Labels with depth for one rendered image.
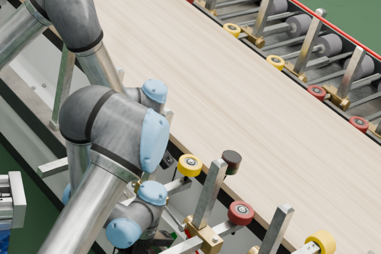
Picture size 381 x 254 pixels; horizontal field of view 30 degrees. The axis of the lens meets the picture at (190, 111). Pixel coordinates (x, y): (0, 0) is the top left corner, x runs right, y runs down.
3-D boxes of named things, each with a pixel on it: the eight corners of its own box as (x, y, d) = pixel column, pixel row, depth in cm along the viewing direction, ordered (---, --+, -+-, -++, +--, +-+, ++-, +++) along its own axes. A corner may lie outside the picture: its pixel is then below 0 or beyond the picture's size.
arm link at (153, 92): (138, 76, 204) (165, 77, 207) (130, 106, 210) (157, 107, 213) (144, 92, 198) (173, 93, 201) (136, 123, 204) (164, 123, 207)
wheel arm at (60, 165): (41, 181, 228) (43, 171, 226) (36, 174, 230) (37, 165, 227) (145, 145, 256) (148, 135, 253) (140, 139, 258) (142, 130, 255)
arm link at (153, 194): (131, 190, 177) (148, 173, 184) (123, 221, 183) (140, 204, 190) (159, 204, 175) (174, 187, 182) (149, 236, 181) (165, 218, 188)
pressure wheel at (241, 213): (232, 246, 224) (242, 220, 218) (215, 229, 229) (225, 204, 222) (249, 237, 230) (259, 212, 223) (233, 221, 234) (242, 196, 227)
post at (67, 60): (55, 131, 265) (72, 26, 239) (47, 123, 267) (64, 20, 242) (65, 127, 268) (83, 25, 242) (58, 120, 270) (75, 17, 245)
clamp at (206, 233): (208, 258, 214) (212, 246, 212) (180, 229, 222) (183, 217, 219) (221, 251, 218) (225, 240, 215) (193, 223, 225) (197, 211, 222)
